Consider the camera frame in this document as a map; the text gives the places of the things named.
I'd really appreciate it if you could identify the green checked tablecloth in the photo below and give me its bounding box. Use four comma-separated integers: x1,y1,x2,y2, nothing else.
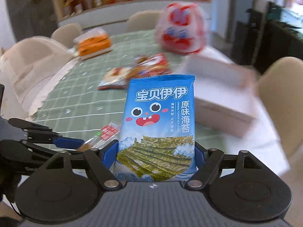
30,29,226,147

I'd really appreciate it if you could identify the pink cardboard box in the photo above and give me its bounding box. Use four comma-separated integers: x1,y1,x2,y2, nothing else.
177,54,257,137

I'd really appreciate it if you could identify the beige chair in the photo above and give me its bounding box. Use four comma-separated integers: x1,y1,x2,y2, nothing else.
258,57,302,158
51,23,83,48
126,10,161,32

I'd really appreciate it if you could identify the red roast chicken packet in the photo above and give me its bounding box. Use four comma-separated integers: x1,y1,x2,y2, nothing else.
128,53,172,79

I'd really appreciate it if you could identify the white red rice cracker packet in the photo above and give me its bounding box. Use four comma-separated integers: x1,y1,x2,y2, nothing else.
97,67,131,90

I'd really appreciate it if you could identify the beige chair right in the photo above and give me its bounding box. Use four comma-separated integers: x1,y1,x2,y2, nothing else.
258,57,302,158

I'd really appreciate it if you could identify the beige chair far middle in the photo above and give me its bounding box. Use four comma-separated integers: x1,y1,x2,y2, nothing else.
126,10,161,32

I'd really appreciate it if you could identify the black aquarium cabinet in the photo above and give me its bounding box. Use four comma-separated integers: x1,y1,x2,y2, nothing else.
232,2,302,74

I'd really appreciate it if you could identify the blue seaweed snack packet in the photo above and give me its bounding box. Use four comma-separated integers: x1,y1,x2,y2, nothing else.
113,74,197,181

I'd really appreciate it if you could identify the orange tissue box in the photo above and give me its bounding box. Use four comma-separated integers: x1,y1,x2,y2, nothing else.
73,27,112,60

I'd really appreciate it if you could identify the beige chair far left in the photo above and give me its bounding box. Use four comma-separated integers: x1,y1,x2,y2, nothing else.
51,23,83,48

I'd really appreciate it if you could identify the small clear candy packet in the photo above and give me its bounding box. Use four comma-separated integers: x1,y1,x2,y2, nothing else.
77,122,120,152

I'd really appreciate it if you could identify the red white rabbit plush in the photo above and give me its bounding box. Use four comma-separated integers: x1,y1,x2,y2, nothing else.
155,2,206,54

